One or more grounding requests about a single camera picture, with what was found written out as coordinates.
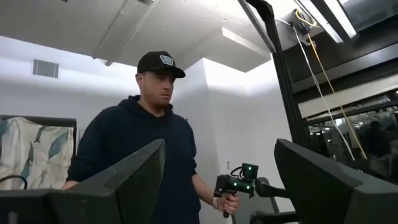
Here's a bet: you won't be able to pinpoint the person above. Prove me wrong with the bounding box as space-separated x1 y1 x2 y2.
61 51 240 224

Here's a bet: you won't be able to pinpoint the black cable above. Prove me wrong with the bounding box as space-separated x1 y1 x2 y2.
0 174 29 190

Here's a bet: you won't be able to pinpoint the grey wall vent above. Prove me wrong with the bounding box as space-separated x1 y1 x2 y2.
32 58 60 78

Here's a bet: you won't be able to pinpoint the person's black cap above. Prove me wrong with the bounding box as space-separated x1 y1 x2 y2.
136 51 187 79

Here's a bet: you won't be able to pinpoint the white cable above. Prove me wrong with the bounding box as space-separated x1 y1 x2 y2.
276 18 357 162

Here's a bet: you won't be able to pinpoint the black leader handle green lights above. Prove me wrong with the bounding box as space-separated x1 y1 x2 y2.
213 162 259 218

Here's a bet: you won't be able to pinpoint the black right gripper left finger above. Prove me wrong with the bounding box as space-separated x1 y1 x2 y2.
0 138 166 224

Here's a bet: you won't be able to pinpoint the black panel frame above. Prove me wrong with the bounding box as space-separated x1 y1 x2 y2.
0 114 78 147

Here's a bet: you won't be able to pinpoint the dark glass window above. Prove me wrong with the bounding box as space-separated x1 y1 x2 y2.
306 90 398 184

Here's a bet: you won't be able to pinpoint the ceiling light fixture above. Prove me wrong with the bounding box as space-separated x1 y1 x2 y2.
298 0 358 44

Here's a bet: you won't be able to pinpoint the black camera with cables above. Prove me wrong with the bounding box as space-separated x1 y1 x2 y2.
290 8 315 35

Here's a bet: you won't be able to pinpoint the black gantry post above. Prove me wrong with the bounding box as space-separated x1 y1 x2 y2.
238 0 312 150

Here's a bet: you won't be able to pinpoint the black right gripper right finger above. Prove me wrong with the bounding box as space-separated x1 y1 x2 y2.
274 139 398 224

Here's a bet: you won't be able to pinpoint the yellow cable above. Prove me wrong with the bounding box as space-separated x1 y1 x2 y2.
295 9 368 161

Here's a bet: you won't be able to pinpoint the floral print cloth panel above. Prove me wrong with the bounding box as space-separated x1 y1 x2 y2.
0 116 75 190

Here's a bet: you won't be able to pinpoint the person's hand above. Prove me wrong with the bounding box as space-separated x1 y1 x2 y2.
216 194 240 218
61 180 80 190

